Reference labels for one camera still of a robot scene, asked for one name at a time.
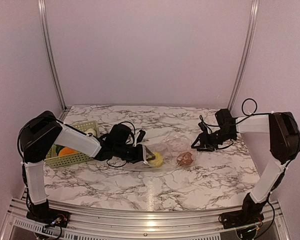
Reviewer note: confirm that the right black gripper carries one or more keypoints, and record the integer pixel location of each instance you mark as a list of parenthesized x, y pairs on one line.
[(209, 149)]

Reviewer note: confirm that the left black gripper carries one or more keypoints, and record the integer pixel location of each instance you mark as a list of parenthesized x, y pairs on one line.
[(139, 156)]

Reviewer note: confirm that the fake green yellow pear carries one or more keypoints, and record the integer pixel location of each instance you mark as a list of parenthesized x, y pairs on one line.
[(157, 161)]

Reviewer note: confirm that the clear zip top bag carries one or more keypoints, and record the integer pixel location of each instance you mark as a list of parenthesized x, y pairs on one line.
[(170, 148)]

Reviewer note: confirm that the fake bok choy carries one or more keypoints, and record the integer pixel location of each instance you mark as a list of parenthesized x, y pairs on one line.
[(91, 132)]

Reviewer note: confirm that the green plastic basket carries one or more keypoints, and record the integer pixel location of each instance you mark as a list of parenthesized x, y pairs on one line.
[(54, 161)]

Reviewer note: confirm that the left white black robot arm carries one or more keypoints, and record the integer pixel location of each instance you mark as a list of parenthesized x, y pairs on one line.
[(39, 134)]

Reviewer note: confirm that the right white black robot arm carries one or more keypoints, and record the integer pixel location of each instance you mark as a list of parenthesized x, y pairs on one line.
[(284, 138)]

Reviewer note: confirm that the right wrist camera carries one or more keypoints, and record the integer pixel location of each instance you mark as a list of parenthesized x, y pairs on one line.
[(203, 126)]

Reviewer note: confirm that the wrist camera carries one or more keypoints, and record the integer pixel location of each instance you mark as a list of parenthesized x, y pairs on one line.
[(139, 137), (203, 126)]

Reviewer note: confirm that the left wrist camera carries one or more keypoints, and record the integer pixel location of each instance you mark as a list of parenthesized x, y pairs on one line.
[(139, 137)]

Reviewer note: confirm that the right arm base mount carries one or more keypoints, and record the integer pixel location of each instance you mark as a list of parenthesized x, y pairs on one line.
[(238, 218)]

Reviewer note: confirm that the front aluminium rail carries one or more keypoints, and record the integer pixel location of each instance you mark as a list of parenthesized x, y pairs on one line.
[(89, 223)]

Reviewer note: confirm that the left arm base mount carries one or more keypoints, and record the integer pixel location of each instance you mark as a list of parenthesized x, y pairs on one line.
[(50, 217)]

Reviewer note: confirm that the right aluminium frame post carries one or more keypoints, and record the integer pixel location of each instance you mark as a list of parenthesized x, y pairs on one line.
[(247, 46)]

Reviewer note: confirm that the aluminium frame post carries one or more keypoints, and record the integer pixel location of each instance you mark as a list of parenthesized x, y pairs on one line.
[(50, 55), (247, 46)]

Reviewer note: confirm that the left aluminium frame post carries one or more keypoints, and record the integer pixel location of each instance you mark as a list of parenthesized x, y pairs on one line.
[(50, 55)]

